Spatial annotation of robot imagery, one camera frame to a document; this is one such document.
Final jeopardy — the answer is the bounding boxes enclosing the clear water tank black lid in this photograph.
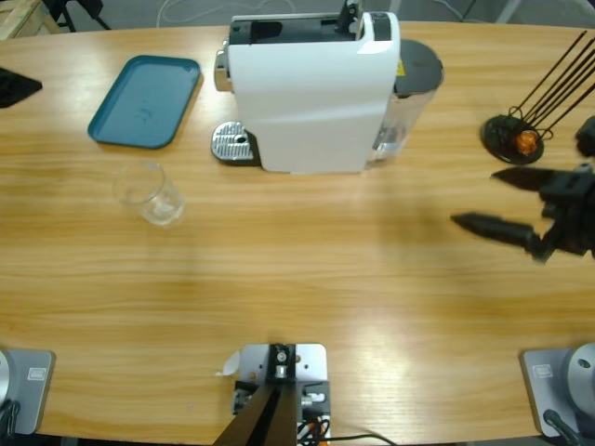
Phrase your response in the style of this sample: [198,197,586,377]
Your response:
[366,38,445,164]

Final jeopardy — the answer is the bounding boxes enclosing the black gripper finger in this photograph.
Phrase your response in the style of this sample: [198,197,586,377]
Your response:
[0,67,43,109]

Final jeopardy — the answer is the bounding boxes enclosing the black capsule holder with rods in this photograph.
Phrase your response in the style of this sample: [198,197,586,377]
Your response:
[481,30,595,164]

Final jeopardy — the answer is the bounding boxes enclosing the white floor cable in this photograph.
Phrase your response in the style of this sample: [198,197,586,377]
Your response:
[155,0,298,25]

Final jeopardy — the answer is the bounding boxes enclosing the clear drinking glass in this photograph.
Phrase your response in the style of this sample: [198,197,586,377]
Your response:
[112,160,187,228]

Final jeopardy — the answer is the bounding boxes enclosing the white mount block dark post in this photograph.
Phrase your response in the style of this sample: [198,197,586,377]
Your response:
[213,342,332,446]

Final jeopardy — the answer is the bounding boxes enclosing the white capsule coffee machine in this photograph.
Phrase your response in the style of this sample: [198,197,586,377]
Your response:
[211,11,401,176]

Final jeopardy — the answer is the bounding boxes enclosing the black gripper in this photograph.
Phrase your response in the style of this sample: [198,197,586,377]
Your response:
[450,163,595,265]

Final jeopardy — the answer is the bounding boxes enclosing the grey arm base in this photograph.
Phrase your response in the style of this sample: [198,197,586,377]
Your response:
[519,342,595,438]
[0,348,57,436]

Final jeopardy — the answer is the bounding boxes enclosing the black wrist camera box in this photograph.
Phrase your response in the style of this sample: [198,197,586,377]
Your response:
[575,115,595,157]

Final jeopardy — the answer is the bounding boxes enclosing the teal plastic tray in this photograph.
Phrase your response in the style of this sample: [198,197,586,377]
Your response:
[86,54,205,151]

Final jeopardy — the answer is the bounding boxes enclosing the black cable at base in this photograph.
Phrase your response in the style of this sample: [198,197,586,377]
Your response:
[0,399,22,436]
[542,408,582,446]

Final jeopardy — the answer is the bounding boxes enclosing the white paper tape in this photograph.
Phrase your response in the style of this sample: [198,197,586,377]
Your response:
[213,350,242,377]

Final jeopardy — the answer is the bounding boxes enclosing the black cable at mount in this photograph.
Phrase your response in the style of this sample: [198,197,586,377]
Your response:
[324,433,396,446]

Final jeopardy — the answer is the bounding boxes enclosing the black stand legs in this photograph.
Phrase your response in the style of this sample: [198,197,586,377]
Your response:
[46,0,112,32]

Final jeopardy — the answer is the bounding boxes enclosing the wooden crate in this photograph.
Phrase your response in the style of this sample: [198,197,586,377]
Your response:
[0,0,50,41]

